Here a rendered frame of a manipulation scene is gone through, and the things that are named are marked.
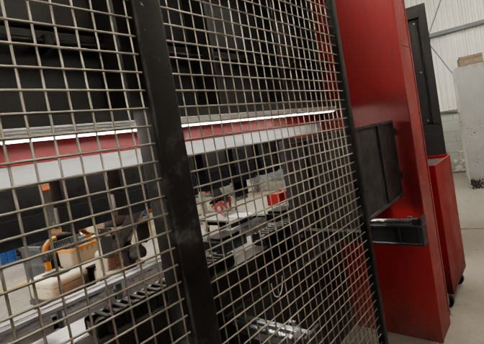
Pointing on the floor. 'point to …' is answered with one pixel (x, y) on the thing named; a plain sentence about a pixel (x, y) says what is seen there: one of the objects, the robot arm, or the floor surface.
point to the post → (166, 160)
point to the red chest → (447, 222)
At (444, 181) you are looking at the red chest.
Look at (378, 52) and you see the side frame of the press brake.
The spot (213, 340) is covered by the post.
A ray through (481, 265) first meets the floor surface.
